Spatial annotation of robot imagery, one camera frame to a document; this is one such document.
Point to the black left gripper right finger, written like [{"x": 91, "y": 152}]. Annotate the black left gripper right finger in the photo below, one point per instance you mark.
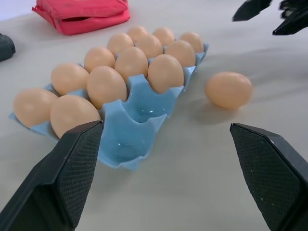
[{"x": 272, "y": 178}]

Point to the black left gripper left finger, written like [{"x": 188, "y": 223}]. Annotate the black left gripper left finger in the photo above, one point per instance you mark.
[{"x": 57, "y": 183}]

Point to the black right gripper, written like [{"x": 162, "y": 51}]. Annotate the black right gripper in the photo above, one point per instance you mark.
[{"x": 293, "y": 6}]

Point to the brown egg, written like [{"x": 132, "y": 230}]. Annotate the brown egg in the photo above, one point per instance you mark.
[
  {"x": 180, "y": 53},
  {"x": 119, "y": 43},
  {"x": 228, "y": 89},
  {"x": 99, "y": 59},
  {"x": 165, "y": 73},
  {"x": 149, "y": 46},
  {"x": 163, "y": 35},
  {"x": 68, "y": 78},
  {"x": 32, "y": 106},
  {"x": 191, "y": 41},
  {"x": 131, "y": 62},
  {"x": 107, "y": 86},
  {"x": 137, "y": 32},
  {"x": 72, "y": 115}
]

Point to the blue plastic egg tray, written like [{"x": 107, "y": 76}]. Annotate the blue plastic egg tray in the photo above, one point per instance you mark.
[{"x": 134, "y": 125}]

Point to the dark grey block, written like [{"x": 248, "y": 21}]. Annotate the dark grey block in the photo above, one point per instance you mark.
[{"x": 6, "y": 47}]

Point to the red fabric bag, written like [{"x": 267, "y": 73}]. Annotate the red fabric bag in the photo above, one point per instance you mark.
[{"x": 91, "y": 16}]

